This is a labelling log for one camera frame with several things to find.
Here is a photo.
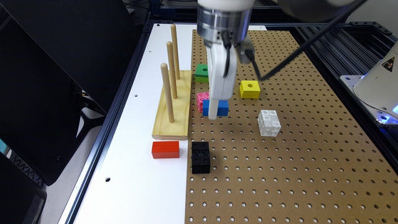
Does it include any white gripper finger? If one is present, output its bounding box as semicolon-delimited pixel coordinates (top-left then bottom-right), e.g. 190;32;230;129
208;98;219;120

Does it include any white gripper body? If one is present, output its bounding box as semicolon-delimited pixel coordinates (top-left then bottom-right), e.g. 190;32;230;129
205;37;255;100

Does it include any blue rectangular block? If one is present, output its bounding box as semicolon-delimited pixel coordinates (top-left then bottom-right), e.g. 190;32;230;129
202;99;229;116

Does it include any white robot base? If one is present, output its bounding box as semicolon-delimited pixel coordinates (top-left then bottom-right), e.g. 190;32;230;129
340;44;397;128

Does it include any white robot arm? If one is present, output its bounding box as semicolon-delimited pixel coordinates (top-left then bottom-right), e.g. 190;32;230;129
197;0;364;119

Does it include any pink interlocking cube block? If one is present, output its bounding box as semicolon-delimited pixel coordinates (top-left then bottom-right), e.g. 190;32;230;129
197;92;209;113

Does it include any green block with hole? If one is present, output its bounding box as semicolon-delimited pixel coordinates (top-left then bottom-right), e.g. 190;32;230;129
195;64;209;83

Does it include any yellow block with hole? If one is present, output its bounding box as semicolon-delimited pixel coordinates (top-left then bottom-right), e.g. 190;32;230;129
239;80;261;99

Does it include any wooden base with three pegs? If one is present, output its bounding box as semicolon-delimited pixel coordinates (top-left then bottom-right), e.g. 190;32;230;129
152;24;192;140

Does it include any black interlocking cube block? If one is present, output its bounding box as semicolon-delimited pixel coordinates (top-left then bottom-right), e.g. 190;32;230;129
191;142;211;174

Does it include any white interlocking cube block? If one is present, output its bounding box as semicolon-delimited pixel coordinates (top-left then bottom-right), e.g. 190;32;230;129
257;110;281;136

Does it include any red rectangular block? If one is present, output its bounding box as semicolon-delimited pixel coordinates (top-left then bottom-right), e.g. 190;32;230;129
152;141;180;159

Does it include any brown pegboard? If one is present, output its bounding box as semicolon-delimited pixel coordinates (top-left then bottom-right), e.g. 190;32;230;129
184;29;398;224

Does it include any black monitor panel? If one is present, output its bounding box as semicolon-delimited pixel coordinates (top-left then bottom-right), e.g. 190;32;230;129
1;0;139;185

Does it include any black cable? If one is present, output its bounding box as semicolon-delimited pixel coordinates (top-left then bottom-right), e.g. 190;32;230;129
245;0;368;82

